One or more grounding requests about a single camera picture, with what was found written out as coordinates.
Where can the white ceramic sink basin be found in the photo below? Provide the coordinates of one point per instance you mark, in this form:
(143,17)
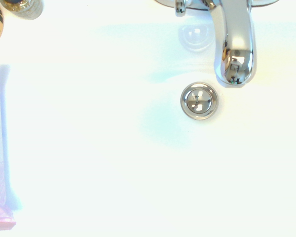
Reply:
(113,148)

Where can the chrome sink drain stopper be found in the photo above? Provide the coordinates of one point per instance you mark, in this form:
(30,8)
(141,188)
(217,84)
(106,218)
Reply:
(199,101)

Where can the sink overflow opening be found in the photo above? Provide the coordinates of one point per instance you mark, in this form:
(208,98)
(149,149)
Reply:
(194,37)

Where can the chrome faucet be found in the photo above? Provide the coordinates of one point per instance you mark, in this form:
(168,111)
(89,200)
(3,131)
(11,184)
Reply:
(236,37)

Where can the gold glitter capped bottle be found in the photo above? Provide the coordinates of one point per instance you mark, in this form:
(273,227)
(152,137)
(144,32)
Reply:
(24,8)

